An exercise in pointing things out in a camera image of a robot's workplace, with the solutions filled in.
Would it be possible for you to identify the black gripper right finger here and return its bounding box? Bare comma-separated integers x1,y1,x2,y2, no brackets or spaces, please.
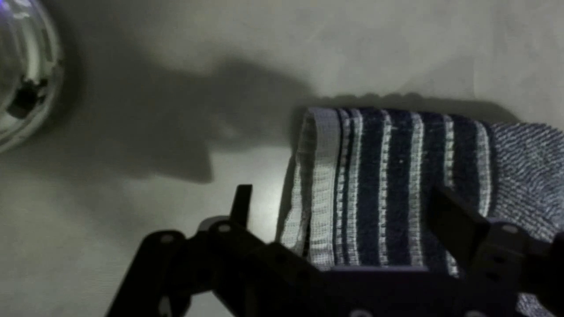
427,185,564,317

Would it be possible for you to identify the small silver tin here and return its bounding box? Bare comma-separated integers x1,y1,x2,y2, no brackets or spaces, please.
0,0,66,155

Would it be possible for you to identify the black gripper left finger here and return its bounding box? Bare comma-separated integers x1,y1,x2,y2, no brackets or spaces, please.
105,183,332,317

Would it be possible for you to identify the blue striped towel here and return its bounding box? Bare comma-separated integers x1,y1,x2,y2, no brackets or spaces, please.
276,104,564,317

